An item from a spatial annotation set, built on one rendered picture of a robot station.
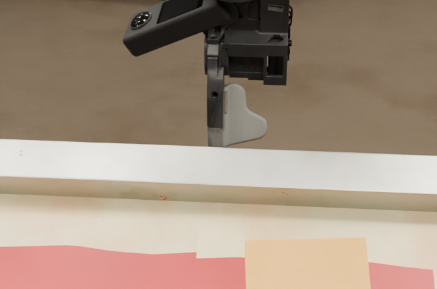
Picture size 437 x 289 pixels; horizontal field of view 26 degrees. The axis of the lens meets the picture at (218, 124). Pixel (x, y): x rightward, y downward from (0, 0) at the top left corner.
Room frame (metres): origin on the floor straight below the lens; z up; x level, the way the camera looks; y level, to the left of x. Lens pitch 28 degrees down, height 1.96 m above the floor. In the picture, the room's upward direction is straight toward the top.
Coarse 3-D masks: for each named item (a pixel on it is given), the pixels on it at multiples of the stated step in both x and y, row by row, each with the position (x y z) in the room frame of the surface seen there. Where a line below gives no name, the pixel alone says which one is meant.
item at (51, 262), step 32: (0, 256) 0.68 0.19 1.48; (32, 256) 0.68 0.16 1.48; (64, 256) 0.67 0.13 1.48; (96, 256) 0.67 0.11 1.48; (128, 256) 0.67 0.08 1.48; (160, 256) 0.67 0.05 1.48; (192, 256) 0.67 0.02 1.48; (0, 288) 0.65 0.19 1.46; (32, 288) 0.65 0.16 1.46; (64, 288) 0.65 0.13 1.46; (96, 288) 0.65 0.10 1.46; (128, 288) 0.65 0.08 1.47; (160, 288) 0.65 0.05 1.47; (192, 288) 0.65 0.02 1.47
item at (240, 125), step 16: (224, 96) 0.84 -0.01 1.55; (240, 96) 0.84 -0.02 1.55; (224, 112) 0.84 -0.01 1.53; (240, 112) 0.84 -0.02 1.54; (208, 128) 0.83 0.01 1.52; (224, 128) 0.83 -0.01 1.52; (240, 128) 0.83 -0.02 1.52; (256, 128) 0.83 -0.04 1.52; (208, 144) 0.83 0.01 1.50; (224, 144) 0.83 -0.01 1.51
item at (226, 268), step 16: (208, 272) 0.66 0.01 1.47; (224, 272) 0.66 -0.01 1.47; (240, 272) 0.66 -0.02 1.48; (384, 272) 0.65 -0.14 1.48; (400, 272) 0.65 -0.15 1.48; (416, 272) 0.65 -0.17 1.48; (432, 272) 0.65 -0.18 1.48; (208, 288) 0.64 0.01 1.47; (224, 288) 0.64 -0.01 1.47; (240, 288) 0.64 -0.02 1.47; (384, 288) 0.64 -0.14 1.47; (400, 288) 0.64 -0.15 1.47; (416, 288) 0.64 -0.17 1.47; (432, 288) 0.64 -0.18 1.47
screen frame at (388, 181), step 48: (0, 144) 0.74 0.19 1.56; (48, 144) 0.73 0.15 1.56; (96, 144) 0.73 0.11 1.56; (144, 144) 0.73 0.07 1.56; (0, 192) 0.73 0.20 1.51; (48, 192) 0.72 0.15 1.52; (96, 192) 0.72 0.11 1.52; (144, 192) 0.71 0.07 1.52; (192, 192) 0.70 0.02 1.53; (240, 192) 0.70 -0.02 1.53; (288, 192) 0.69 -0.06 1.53; (336, 192) 0.69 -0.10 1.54; (384, 192) 0.68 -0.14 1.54; (432, 192) 0.68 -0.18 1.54
